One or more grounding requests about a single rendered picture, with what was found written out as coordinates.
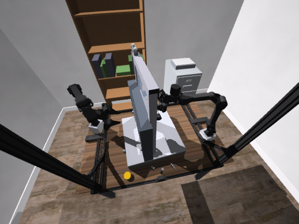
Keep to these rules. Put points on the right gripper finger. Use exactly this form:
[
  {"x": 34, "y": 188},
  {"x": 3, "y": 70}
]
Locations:
[{"x": 159, "y": 106}]

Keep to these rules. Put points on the yellow disc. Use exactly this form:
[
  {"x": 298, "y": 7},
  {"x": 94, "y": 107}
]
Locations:
[{"x": 127, "y": 175}]

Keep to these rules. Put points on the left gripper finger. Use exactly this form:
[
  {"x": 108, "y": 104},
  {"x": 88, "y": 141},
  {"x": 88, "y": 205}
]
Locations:
[
  {"x": 113, "y": 111},
  {"x": 114, "y": 123}
]

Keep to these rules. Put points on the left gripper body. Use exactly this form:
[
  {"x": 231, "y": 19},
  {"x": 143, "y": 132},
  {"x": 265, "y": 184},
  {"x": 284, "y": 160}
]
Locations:
[{"x": 106, "y": 122}]

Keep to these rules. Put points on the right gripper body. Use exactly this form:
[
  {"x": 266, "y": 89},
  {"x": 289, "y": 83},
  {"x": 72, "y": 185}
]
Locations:
[{"x": 164, "y": 106}]

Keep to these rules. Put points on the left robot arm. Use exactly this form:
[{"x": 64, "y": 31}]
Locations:
[{"x": 82, "y": 102}]

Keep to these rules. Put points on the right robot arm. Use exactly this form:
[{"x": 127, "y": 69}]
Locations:
[{"x": 184, "y": 99}]

